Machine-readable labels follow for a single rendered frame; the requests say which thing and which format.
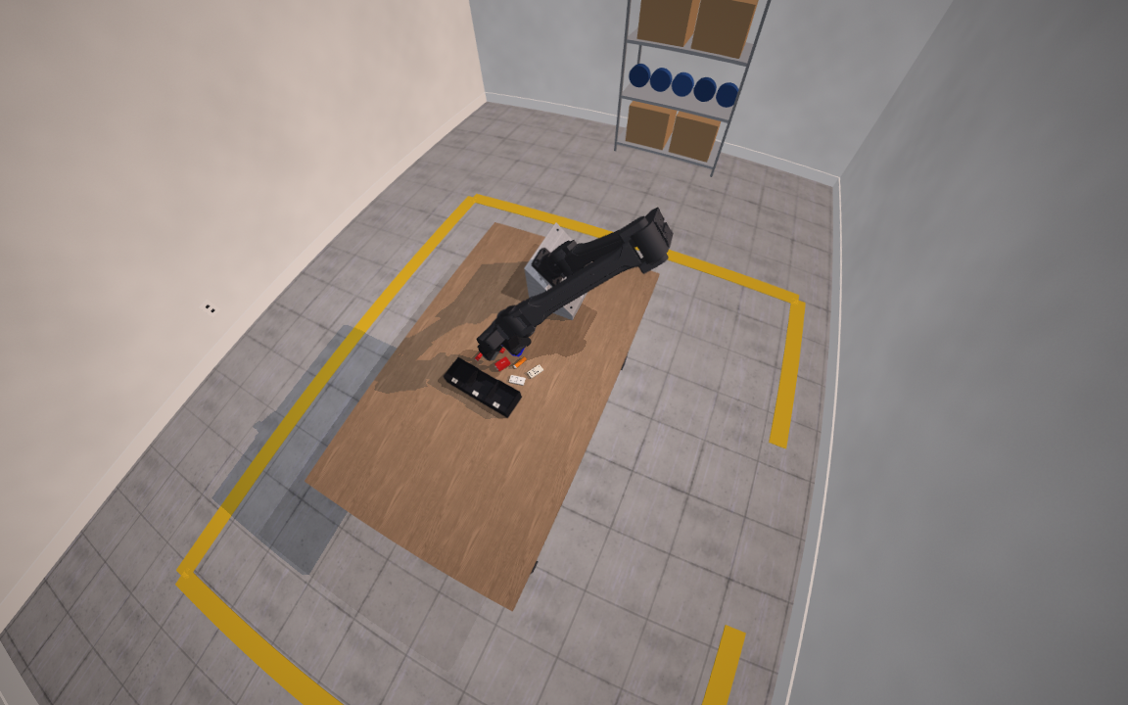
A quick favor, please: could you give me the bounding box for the black rack of bins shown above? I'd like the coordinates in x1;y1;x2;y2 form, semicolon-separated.
443;356;522;418

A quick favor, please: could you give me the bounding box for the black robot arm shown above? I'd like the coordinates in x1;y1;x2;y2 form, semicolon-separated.
477;208;673;361

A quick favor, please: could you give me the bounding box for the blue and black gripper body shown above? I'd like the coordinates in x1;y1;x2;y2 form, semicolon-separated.
503;337;532;355

